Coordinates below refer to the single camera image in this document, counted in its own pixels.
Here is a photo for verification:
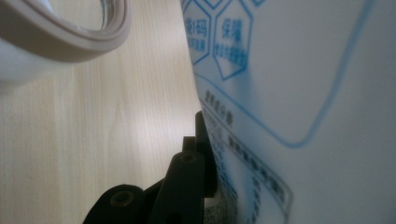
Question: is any blue and white plastic bag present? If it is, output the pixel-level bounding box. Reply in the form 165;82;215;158
179;0;396;224

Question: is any clear glass jar with handle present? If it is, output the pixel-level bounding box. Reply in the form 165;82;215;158
0;0;134;95

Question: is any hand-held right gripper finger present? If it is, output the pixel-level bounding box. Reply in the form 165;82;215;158
181;110;219;199

